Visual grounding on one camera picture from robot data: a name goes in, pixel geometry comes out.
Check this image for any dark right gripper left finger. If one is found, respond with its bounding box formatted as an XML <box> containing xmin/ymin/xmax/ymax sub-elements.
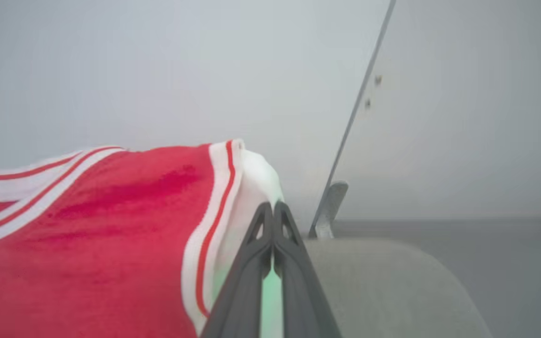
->
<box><xmin>200</xmin><ymin>202</ymin><xmax>275</xmax><ymax>338</ymax></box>

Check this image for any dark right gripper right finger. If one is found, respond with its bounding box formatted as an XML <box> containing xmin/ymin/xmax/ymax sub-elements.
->
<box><xmin>273</xmin><ymin>201</ymin><xmax>342</xmax><ymax>338</ymax></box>

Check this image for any red garment with white stripes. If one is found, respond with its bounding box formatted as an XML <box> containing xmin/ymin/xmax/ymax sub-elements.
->
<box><xmin>0</xmin><ymin>138</ymin><xmax>285</xmax><ymax>338</ymax></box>

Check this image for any grey fabric sofa cushion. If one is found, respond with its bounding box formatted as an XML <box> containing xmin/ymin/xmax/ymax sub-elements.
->
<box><xmin>301</xmin><ymin>237</ymin><xmax>493</xmax><ymax>338</ymax></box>

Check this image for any light grey partition panel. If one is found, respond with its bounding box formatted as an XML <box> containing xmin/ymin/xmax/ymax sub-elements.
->
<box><xmin>310</xmin><ymin>0</ymin><xmax>541</xmax><ymax>222</ymax></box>

